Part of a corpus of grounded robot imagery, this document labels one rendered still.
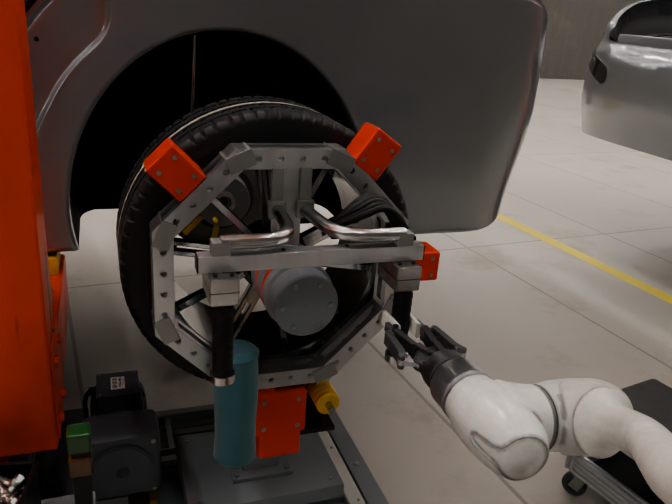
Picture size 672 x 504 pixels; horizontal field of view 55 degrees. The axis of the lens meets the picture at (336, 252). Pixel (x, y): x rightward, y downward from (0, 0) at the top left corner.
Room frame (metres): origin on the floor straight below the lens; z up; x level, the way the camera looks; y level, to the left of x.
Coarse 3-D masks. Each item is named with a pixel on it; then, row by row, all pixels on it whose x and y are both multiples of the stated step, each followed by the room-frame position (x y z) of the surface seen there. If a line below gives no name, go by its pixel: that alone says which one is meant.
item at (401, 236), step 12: (300, 168) 1.25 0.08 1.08; (312, 168) 1.25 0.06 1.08; (300, 180) 1.25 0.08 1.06; (300, 192) 1.25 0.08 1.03; (300, 204) 1.24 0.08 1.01; (312, 204) 1.25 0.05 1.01; (300, 216) 1.24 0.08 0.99; (312, 216) 1.18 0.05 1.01; (324, 228) 1.13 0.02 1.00; (336, 228) 1.11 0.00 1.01; (348, 228) 1.11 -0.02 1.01; (360, 228) 1.11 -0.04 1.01; (372, 228) 1.12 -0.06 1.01; (384, 228) 1.12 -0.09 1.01; (396, 228) 1.13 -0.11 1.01; (348, 240) 1.10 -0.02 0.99; (360, 240) 1.10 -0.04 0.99; (372, 240) 1.11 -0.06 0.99; (384, 240) 1.12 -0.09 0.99; (396, 240) 1.13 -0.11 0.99; (408, 240) 1.13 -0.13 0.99
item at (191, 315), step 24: (264, 192) 1.33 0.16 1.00; (312, 192) 1.37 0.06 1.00; (264, 216) 1.33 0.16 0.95; (192, 240) 1.29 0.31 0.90; (312, 240) 1.37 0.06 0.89; (360, 264) 1.42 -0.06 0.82; (336, 288) 1.51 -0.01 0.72; (360, 288) 1.42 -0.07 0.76; (192, 312) 1.37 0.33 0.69; (240, 312) 1.32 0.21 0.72; (264, 312) 1.54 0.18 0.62; (336, 312) 1.40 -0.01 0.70; (240, 336) 1.39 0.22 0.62; (264, 336) 1.41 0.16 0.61; (288, 336) 1.41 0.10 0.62; (312, 336) 1.38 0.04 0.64
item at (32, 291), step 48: (0, 0) 1.04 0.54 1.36; (0, 48) 1.04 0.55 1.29; (0, 96) 1.04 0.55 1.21; (0, 144) 1.03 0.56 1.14; (0, 192) 1.03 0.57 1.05; (0, 240) 1.03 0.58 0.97; (0, 288) 1.02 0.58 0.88; (48, 288) 1.15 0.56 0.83; (0, 336) 1.02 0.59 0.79; (48, 336) 1.07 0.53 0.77; (0, 384) 1.02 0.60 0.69; (48, 384) 1.05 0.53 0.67; (0, 432) 1.01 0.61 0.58; (48, 432) 1.04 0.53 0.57
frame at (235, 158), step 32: (224, 160) 1.20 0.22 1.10; (256, 160) 1.26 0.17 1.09; (288, 160) 1.24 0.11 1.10; (320, 160) 1.26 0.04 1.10; (352, 160) 1.29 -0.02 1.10; (192, 192) 1.18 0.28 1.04; (160, 224) 1.15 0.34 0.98; (384, 224) 1.36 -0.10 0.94; (160, 256) 1.15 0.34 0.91; (160, 288) 1.15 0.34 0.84; (384, 288) 1.33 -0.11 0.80; (160, 320) 1.15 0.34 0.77; (352, 320) 1.36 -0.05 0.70; (192, 352) 1.19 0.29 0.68; (320, 352) 1.33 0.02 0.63; (352, 352) 1.30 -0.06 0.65; (288, 384) 1.25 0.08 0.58
